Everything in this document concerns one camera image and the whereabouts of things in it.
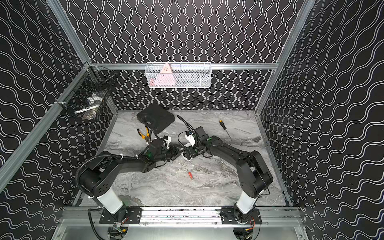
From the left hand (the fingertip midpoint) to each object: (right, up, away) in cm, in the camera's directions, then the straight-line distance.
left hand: (184, 148), depth 87 cm
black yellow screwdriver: (+28, +12, +23) cm, 38 cm away
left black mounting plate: (-25, -33, -12) cm, 43 cm away
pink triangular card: (-11, +42, +1) cm, 43 cm away
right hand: (+3, -2, +4) cm, 5 cm away
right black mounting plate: (+22, -32, -13) cm, 41 cm away
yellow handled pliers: (-27, +5, +17) cm, 33 cm away
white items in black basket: (-53, +29, +3) cm, 61 cm away
